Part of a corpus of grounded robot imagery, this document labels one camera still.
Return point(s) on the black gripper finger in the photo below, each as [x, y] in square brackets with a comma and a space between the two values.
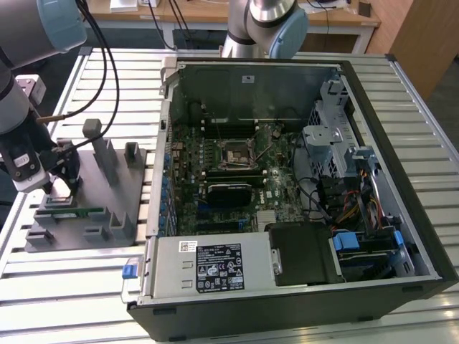
[49, 185]
[73, 175]

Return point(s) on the CPU socket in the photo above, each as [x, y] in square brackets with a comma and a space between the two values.
[233, 154]

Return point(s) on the green motherboard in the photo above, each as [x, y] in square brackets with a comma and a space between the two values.
[283, 186]

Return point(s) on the silver chipset heatsink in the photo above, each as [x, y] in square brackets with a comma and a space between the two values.
[266, 217]

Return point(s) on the silver metal drive cage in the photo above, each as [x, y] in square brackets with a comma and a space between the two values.
[317, 138]

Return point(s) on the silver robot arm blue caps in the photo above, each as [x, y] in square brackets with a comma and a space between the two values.
[21, 28]

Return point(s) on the RAM slot white clips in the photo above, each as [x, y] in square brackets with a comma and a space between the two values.
[229, 124]
[229, 133]
[233, 174]

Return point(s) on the metal locking lever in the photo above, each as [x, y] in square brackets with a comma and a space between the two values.
[219, 130]

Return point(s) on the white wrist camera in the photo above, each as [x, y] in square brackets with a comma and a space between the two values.
[25, 172]

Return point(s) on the grey parts rack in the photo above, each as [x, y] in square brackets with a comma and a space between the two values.
[97, 193]

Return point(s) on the green RAM stick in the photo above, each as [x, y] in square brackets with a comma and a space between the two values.
[83, 213]

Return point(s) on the blue case latch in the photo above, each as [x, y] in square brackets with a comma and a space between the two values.
[130, 271]

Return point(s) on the grey plastic bay latch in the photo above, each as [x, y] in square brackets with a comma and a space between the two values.
[360, 153]

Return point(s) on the white box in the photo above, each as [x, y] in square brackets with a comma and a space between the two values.
[123, 5]
[148, 3]

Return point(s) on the silver power supply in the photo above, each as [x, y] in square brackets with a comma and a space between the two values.
[168, 265]

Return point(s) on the hard disk in blue carrier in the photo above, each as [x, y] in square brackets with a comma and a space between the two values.
[346, 243]

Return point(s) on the black expansion slot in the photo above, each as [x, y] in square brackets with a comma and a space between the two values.
[215, 225]

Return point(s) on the wooden desk white frame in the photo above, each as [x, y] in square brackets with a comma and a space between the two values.
[351, 19]
[143, 15]

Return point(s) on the small black box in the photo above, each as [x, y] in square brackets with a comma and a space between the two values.
[364, 9]

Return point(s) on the wooden cabinet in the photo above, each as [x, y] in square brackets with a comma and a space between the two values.
[423, 43]

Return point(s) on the black open PC case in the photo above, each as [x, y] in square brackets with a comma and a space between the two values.
[251, 315]

